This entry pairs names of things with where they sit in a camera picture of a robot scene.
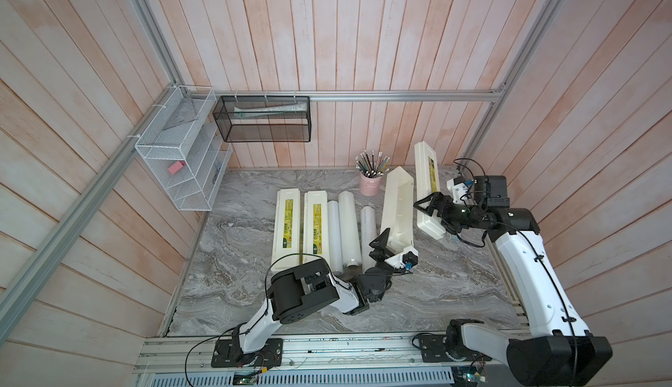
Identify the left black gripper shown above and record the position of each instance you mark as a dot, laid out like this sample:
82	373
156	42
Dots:
381	243

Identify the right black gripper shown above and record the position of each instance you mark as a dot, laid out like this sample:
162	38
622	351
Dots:
437	199

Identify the thick plastic wrap roll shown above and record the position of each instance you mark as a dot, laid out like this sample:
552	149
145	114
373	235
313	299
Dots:
350	240

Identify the cream dispenser lid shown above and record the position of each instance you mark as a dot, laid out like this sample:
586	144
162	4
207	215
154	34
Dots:
427	183

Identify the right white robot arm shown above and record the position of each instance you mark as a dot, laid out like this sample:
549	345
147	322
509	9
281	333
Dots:
560	349

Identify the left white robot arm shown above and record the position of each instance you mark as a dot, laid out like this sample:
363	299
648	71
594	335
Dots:
302	290

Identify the thin plastic wrap roll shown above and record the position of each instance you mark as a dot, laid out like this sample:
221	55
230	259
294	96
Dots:
334	224

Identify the cream dispenser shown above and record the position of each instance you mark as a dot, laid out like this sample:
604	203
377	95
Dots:
287	236
316	242

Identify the pink pencil cup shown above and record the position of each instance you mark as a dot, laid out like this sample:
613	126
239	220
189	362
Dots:
370	185

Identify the bundle of pencils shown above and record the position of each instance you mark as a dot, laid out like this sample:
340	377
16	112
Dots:
372	164

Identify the far left cream dispenser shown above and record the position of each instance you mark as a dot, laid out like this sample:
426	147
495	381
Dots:
287	236

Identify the pink eraser block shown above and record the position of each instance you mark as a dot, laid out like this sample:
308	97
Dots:
176	167

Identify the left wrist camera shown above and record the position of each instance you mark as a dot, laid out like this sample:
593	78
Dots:
409	259

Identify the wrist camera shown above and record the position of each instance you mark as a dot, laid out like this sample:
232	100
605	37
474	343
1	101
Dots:
409	259
460	189

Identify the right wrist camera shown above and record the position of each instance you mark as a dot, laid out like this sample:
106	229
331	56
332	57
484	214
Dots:
460	189

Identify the aluminium front rail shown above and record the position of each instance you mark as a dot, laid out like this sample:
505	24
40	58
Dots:
299	351

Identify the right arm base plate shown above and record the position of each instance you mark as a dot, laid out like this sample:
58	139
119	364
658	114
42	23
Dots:
438	348

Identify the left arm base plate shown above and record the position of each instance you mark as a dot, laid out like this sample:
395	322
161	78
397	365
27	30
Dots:
229	354

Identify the black wire basket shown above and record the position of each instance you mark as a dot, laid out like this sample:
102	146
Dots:
264	119

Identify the white wire shelf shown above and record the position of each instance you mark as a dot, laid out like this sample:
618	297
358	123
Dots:
180	128

